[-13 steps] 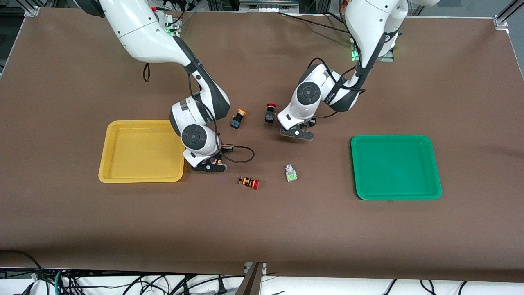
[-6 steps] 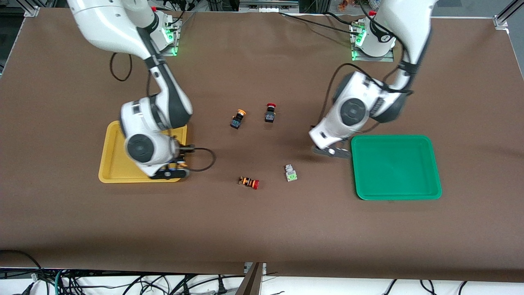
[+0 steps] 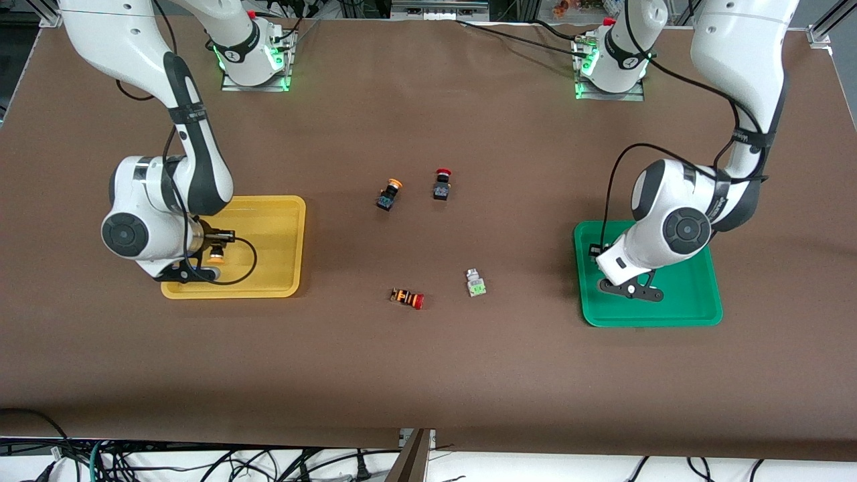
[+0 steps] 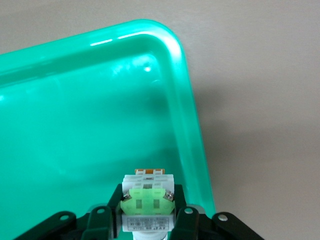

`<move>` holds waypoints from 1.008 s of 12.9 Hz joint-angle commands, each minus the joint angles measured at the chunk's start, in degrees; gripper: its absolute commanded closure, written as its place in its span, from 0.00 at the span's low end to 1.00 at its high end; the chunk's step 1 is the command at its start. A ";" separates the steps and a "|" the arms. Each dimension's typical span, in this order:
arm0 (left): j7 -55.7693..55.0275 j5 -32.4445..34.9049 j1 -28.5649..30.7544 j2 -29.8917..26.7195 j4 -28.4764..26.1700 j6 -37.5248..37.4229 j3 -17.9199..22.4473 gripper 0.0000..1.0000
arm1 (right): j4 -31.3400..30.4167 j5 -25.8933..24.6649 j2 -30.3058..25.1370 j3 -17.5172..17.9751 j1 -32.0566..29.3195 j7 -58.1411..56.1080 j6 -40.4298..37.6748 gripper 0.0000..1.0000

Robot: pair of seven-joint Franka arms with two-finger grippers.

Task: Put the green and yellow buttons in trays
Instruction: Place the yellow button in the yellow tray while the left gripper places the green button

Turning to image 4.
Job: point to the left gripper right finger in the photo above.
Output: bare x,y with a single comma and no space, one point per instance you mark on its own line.
187,225

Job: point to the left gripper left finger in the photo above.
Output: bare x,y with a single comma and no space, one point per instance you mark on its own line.
100,225

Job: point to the green white button switch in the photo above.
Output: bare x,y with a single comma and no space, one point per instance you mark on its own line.
147,202

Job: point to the green plastic tray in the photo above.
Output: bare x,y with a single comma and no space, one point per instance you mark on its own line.
75,112

